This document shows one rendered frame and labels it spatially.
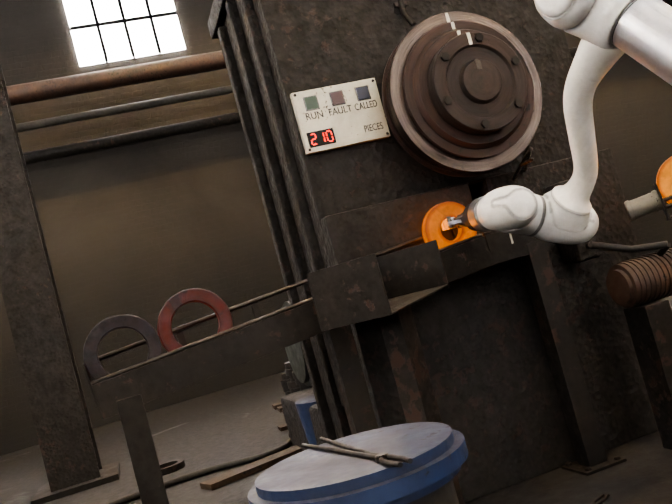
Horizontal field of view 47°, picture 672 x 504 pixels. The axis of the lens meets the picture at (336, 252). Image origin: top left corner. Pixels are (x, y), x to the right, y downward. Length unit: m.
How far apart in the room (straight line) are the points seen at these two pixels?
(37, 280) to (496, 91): 3.01
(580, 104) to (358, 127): 0.75
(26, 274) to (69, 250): 3.61
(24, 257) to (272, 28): 2.59
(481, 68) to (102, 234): 6.31
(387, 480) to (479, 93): 1.37
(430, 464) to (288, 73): 1.47
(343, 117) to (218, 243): 5.99
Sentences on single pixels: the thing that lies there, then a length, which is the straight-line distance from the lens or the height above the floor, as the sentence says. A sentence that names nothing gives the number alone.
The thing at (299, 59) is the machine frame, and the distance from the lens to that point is 2.29.
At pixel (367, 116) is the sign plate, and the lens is 2.26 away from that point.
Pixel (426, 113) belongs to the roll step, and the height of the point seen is 1.07.
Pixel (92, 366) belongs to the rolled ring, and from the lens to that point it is 1.95.
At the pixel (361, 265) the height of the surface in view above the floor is 0.70.
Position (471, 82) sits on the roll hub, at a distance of 2.16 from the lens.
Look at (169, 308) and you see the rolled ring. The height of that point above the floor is 0.73.
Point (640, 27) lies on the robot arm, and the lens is 1.42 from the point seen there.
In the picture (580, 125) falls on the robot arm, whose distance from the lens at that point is 1.75.
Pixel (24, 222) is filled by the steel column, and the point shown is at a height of 1.48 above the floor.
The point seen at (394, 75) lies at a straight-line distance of 2.18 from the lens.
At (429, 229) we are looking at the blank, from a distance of 2.12.
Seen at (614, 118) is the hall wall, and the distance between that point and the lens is 10.30.
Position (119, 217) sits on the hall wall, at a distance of 8.14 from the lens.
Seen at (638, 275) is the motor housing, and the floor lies 0.49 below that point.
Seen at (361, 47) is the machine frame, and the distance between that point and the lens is 2.35.
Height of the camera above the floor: 0.66
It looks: 3 degrees up
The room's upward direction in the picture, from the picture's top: 15 degrees counter-clockwise
